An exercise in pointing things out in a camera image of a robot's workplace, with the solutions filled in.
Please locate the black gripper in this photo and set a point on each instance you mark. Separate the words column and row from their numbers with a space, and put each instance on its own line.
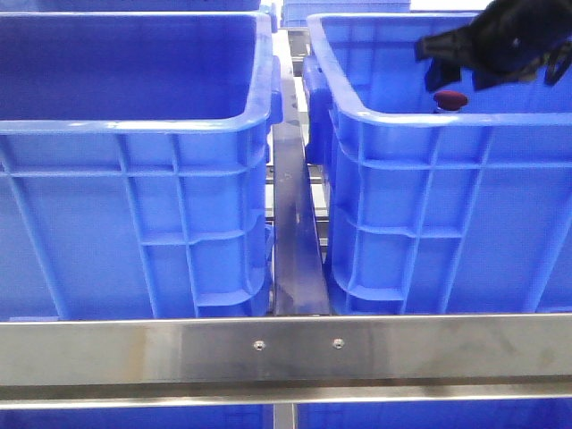
column 505, row 38

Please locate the red mushroom push button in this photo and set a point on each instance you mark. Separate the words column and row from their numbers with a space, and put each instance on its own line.
column 449, row 102

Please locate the blue crate front right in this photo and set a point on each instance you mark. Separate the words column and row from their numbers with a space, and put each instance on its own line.
column 436, row 213

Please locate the blue crate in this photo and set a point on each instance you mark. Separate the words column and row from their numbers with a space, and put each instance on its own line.
column 295, row 13
column 133, row 163
column 147, row 6
column 436, row 213

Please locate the blue crate rear centre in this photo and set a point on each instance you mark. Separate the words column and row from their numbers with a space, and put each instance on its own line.
column 295, row 13

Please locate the steel rack centre divider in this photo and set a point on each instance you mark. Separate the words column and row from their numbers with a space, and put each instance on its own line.
column 299, row 284

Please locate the blue crate front left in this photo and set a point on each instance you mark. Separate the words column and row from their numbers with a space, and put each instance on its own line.
column 133, row 163

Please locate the blue crate rear left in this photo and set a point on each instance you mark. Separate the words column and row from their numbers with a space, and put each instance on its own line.
column 147, row 6

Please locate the steel rack front rail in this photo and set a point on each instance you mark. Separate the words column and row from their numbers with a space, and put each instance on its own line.
column 191, row 362

